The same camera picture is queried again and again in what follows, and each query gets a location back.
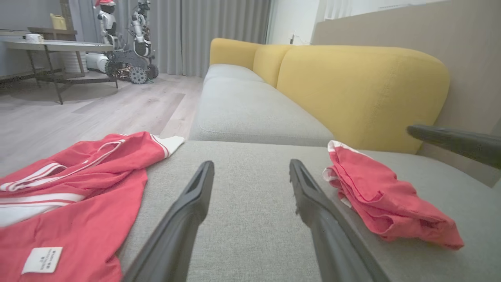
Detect wooden side table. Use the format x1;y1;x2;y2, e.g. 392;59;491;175
27;27;87;79

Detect white ribbed plant pot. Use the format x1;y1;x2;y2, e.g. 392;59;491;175
59;51;86;76

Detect red jersey white stripes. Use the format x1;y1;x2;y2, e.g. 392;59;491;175
0;131;185;282

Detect large yellow sofa back cushion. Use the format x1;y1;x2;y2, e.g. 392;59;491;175
276;45;451;154

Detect white black wheeled robot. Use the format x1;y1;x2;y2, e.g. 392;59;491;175
94;0;159;85

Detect wide grey sofa seat cushion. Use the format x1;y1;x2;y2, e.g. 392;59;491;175
117;140;501;282

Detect yellow watering can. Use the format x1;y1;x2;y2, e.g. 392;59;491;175
50;14;67;31

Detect white slatted window blind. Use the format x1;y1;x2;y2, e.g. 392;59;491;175
318;0;355;21

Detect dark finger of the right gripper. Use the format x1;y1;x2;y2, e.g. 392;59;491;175
406;125;501;170

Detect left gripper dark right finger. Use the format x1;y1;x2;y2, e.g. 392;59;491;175
289;159;392;282

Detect red shorts white trim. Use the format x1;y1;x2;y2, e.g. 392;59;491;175
323;140;465;250

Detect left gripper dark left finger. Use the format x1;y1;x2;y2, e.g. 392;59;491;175
123;161;215;282

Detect white round appliance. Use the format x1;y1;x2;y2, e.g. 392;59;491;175
85;53;110;74

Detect round table metal legs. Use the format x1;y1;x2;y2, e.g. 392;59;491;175
4;39;119;105

